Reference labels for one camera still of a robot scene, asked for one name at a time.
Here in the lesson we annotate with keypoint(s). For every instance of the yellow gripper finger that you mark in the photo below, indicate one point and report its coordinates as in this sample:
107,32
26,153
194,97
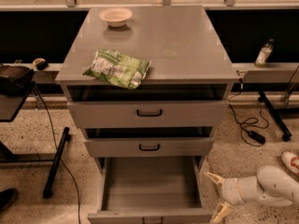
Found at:
222,210
218,180

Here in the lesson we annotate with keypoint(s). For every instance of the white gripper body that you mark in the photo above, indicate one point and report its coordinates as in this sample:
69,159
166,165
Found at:
231,190

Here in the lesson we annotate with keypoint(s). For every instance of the grey bottom drawer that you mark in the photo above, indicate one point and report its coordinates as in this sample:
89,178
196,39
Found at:
151,190

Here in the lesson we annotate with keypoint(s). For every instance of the grey drawer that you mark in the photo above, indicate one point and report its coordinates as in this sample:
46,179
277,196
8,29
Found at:
151,190
148,142
102,107

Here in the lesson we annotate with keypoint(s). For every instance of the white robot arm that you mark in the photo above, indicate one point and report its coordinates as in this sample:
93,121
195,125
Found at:
270,186

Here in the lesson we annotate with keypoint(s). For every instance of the grey middle drawer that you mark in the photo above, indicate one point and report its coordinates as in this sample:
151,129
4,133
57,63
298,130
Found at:
148,142

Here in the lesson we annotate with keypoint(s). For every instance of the grey drawer cabinet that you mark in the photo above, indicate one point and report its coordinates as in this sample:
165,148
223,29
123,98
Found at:
179,42

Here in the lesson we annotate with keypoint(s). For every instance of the grey top drawer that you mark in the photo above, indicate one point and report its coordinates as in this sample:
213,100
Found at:
102,107

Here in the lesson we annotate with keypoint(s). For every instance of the white red sneaker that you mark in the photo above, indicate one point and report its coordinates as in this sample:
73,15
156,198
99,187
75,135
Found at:
291,161

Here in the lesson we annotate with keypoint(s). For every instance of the clear plastic bottle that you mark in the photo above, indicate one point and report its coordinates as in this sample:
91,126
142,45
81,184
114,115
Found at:
265,52

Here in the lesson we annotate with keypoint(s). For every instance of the green chip bag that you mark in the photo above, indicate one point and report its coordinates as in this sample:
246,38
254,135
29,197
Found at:
117,69

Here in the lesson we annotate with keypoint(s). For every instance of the white paper bowl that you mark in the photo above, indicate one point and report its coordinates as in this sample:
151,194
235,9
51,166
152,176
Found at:
116,16

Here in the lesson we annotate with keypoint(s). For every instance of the yellow black tape measure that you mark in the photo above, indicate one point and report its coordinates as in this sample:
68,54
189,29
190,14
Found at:
40,63

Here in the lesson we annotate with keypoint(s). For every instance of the black shoe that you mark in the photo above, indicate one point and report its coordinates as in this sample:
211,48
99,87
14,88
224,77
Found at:
7,198

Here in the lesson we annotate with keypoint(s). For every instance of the black side table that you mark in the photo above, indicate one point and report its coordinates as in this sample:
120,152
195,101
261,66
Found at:
10,107

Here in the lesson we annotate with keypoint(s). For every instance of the black bag on table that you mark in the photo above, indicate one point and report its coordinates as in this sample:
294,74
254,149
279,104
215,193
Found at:
15,80

